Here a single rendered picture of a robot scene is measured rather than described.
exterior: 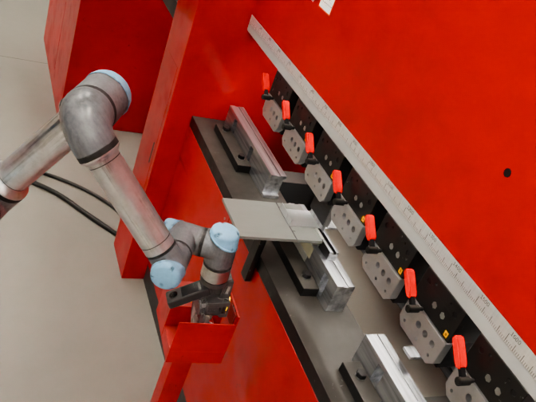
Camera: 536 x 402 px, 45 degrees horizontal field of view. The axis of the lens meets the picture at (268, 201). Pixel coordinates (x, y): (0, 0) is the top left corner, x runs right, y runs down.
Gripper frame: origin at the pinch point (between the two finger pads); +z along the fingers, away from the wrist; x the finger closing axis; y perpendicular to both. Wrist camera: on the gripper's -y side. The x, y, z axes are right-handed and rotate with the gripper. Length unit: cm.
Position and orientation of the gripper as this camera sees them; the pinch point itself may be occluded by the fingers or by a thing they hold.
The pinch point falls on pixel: (192, 331)
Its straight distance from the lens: 181.1
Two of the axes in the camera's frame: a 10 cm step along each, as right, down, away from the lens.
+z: -2.4, 8.2, 5.2
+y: 9.3, 0.5, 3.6
